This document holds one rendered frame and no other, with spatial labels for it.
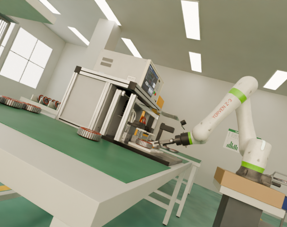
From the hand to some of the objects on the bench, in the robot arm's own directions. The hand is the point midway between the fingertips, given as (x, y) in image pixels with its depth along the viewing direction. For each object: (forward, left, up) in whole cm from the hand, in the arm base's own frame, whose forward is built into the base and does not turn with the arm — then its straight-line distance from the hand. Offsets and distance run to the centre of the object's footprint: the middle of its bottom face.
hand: (154, 144), depth 153 cm
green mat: (+40, +70, -7) cm, 80 cm away
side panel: (+49, +35, -7) cm, 60 cm away
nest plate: (+6, +24, -4) cm, 25 cm away
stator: (+6, +24, -3) cm, 24 cm away
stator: (+29, +61, -6) cm, 67 cm away
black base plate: (+4, +11, -6) cm, 14 cm away
